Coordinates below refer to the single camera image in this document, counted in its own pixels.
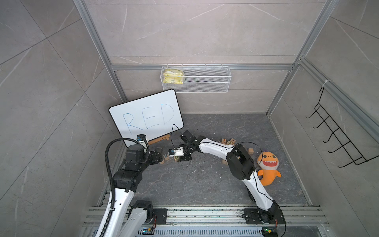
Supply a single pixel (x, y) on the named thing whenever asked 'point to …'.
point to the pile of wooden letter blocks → (230, 142)
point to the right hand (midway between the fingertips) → (178, 154)
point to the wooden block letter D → (176, 158)
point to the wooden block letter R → (162, 162)
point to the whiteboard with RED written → (155, 116)
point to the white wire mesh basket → (202, 79)
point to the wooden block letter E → (166, 157)
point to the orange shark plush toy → (268, 163)
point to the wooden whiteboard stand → (168, 136)
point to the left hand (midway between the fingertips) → (156, 148)
